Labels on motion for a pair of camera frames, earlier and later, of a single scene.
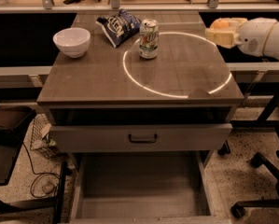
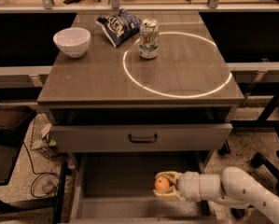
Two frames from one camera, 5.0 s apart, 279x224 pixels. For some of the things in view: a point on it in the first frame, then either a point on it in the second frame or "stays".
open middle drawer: x=146 y=188 stays
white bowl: x=73 y=42 stays
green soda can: x=148 y=38 stays
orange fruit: x=220 y=24 → x=161 y=183
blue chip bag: x=119 y=27 stays
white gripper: x=253 y=37 → x=188 y=186
